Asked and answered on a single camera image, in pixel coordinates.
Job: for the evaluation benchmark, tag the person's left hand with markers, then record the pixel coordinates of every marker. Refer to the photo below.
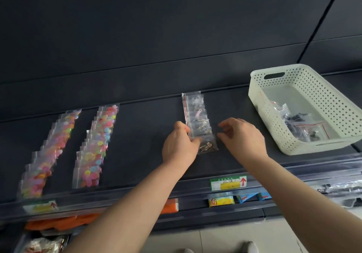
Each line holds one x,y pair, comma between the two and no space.
178,148

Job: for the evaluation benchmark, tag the person's right hand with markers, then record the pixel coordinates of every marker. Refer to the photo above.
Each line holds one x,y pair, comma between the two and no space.
246,141

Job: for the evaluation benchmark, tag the person's right thumb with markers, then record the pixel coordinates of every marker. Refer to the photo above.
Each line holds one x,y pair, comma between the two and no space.
221,138

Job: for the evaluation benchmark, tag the person's left thumb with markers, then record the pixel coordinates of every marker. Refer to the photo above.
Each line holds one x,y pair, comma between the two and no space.
196,141

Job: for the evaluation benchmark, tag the clear packet of brass clips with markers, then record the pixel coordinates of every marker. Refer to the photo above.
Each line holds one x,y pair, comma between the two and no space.
208,145

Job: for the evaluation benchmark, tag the person's left forearm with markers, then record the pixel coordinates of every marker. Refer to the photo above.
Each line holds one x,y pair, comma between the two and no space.
127,207

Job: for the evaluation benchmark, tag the person's right forearm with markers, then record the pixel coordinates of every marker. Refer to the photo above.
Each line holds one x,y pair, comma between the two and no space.
302,204

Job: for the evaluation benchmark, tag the row of clear metal-part packets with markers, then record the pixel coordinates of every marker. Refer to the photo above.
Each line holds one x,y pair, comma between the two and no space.
198,114

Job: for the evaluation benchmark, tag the green yellow shelf price label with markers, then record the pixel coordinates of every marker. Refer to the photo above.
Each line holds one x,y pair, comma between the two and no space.
227,183
39,206

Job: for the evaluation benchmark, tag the dark store shelf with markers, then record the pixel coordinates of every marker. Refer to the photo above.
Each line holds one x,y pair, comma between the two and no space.
135,137

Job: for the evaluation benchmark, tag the yellow printed packet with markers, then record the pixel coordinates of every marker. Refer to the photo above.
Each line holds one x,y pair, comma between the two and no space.
221,202

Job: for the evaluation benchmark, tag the clear packet of black parts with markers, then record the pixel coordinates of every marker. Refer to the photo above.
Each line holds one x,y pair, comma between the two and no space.
280,110
295,121

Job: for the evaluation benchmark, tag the blue packet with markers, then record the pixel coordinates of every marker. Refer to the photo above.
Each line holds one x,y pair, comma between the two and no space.
251,197

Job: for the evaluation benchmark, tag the orange packet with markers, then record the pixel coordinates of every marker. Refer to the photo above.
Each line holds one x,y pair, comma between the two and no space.
62,222
170,206

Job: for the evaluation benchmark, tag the clear packet with red line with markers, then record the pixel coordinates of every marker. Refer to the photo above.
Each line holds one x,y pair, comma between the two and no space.
316,132

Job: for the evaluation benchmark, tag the white perforated plastic basket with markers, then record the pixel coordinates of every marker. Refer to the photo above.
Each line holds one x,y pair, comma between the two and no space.
308,86

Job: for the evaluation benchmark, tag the short row of colourful button packets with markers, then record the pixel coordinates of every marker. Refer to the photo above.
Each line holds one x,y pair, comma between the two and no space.
94,148

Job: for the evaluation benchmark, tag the person's left shoe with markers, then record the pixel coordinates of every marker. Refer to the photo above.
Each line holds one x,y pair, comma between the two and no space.
185,251

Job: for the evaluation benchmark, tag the person's shoe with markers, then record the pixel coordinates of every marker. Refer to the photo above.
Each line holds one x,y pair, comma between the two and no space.
185,251
250,247

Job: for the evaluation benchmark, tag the person's right shoe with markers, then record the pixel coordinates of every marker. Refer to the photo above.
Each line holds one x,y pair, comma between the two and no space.
250,247

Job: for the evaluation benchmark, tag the clear shiny packets on hooks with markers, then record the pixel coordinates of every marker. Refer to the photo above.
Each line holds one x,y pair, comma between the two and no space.
339,188

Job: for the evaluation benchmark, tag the long row of colourful button packets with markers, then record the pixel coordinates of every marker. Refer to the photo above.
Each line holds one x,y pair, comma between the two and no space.
49,153

